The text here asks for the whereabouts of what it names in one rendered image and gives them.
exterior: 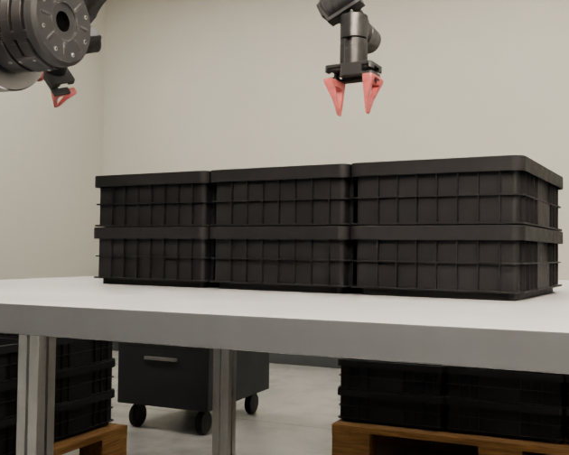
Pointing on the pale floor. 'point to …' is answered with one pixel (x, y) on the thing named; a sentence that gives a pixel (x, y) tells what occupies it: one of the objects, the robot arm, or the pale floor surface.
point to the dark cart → (183, 379)
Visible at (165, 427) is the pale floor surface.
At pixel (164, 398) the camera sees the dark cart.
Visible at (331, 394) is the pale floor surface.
